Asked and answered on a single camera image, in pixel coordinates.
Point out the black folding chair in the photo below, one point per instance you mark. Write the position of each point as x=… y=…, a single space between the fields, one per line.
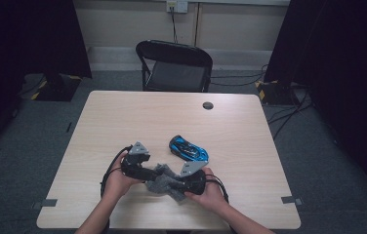
x=176 y=76

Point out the black curtain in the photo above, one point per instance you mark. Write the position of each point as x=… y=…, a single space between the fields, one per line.
x=344 y=65
x=15 y=48

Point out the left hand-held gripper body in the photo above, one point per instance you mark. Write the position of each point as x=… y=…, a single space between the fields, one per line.
x=134 y=165

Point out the white wall socket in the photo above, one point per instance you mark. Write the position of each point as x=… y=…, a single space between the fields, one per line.
x=177 y=6

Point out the blue and black toy car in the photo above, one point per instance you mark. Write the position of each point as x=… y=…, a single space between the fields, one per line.
x=188 y=150

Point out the grey knitted cloth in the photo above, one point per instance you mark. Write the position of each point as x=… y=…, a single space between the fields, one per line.
x=165 y=182

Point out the person's right hand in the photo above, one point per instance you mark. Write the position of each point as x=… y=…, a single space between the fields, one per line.
x=211 y=196

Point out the black stand base yellow tape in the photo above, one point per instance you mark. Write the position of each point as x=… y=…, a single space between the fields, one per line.
x=58 y=89
x=276 y=92

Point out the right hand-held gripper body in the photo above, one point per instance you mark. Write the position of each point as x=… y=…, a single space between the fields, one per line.
x=195 y=182

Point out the person's left hand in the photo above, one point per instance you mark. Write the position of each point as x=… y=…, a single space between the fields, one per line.
x=116 y=183

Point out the thin vertical wall conduit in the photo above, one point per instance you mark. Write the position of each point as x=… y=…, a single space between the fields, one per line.
x=197 y=24

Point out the grey tape strip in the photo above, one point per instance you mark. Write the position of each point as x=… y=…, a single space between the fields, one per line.
x=291 y=200
x=45 y=203

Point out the round grey table grommet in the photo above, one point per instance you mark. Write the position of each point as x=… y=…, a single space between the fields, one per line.
x=208 y=105

